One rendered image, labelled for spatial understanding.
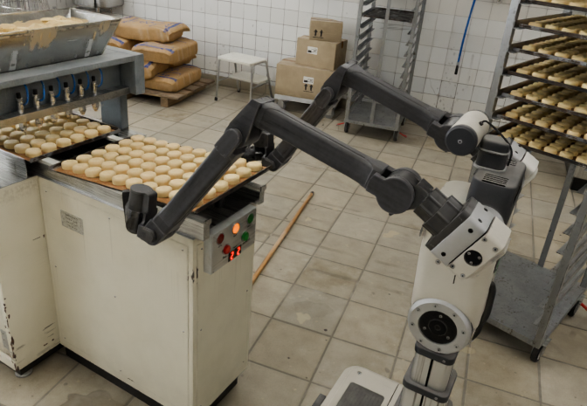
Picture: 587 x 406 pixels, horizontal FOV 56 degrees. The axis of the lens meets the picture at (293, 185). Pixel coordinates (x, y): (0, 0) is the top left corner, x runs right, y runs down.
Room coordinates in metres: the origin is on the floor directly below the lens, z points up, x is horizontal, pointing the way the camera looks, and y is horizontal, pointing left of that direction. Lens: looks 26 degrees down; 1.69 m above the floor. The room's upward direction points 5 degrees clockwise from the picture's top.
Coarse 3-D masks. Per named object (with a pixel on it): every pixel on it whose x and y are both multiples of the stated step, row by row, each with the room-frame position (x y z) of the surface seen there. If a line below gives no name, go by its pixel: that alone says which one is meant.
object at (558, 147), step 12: (504, 132) 2.20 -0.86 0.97; (516, 132) 2.21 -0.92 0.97; (528, 132) 2.23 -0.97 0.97; (540, 132) 2.24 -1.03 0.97; (528, 144) 2.10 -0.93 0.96; (540, 144) 2.08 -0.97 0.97; (552, 144) 2.10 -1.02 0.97; (564, 144) 2.12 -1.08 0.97; (576, 144) 2.14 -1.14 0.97; (564, 156) 1.99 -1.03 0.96; (576, 156) 2.03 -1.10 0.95
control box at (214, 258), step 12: (240, 216) 1.52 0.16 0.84; (216, 228) 1.43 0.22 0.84; (228, 228) 1.46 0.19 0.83; (240, 228) 1.51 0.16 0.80; (252, 228) 1.58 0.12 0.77; (216, 240) 1.40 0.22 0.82; (228, 240) 1.46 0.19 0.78; (240, 240) 1.52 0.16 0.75; (252, 240) 1.58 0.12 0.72; (204, 252) 1.40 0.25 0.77; (216, 252) 1.40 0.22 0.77; (240, 252) 1.51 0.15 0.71; (204, 264) 1.40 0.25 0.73; (216, 264) 1.40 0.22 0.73
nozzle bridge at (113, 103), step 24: (120, 48) 2.20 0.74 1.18; (24, 72) 1.74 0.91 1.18; (48, 72) 1.76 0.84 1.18; (72, 72) 1.84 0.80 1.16; (96, 72) 2.04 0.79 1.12; (120, 72) 2.14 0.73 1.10; (0, 96) 1.69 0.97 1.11; (24, 96) 1.77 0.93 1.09; (48, 96) 1.85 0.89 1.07; (72, 96) 1.93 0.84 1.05; (96, 96) 1.97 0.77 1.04; (120, 96) 2.16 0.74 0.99; (0, 120) 1.63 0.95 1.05; (24, 120) 1.70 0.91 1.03; (120, 120) 2.17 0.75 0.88
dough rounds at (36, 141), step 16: (64, 112) 2.11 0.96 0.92; (16, 128) 1.90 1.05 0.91; (32, 128) 1.90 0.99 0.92; (48, 128) 1.93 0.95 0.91; (64, 128) 1.96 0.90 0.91; (80, 128) 1.94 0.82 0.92; (96, 128) 1.99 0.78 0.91; (0, 144) 1.76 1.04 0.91; (16, 144) 1.75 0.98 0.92; (32, 144) 1.76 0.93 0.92; (48, 144) 1.76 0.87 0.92; (64, 144) 1.79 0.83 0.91
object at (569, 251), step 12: (576, 228) 1.88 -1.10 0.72; (576, 240) 1.87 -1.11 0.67; (564, 252) 1.88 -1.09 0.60; (564, 264) 1.87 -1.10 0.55; (564, 276) 1.87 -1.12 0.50; (552, 288) 1.88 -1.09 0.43; (552, 300) 1.87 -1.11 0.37; (552, 312) 1.87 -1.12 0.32; (540, 324) 1.88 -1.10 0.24; (540, 336) 1.87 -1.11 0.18
